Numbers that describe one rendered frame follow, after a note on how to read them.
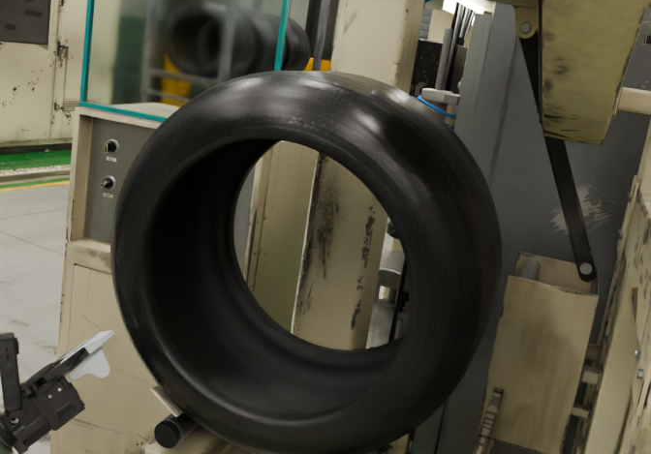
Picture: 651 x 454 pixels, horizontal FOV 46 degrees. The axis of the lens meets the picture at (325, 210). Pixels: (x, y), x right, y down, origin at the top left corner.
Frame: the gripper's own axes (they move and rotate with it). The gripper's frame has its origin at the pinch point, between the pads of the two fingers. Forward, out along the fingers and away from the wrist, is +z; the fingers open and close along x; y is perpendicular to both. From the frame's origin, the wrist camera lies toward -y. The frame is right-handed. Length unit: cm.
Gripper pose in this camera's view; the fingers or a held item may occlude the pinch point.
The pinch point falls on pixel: (104, 333)
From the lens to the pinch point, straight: 127.3
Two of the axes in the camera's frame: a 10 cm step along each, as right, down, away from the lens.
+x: 3.5, -0.9, -9.3
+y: 5.6, 8.2, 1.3
